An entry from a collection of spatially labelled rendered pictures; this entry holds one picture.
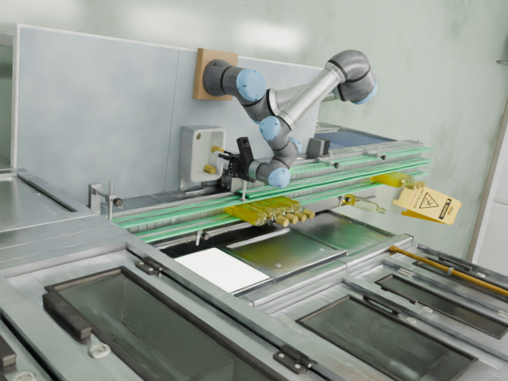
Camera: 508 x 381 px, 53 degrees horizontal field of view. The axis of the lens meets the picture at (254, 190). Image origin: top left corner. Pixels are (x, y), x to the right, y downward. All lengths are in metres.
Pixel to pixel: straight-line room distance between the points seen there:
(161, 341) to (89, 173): 1.12
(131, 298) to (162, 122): 1.14
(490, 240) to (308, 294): 6.38
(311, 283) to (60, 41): 1.22
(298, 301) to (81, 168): 0.91
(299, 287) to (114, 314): 1.04
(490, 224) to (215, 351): 7.34
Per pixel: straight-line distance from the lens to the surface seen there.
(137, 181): 2.06
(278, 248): 2.18
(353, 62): 1.88
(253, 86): 2.00
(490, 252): 8.19
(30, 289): 1.09
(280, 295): 1.84
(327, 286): 2.00
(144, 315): 0.99
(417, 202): 5.48
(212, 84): 2.09
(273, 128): 1.75
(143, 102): 2.00
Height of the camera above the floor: 2.39
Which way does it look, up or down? 40 degrees down
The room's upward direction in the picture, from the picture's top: 112 degrees clockwise
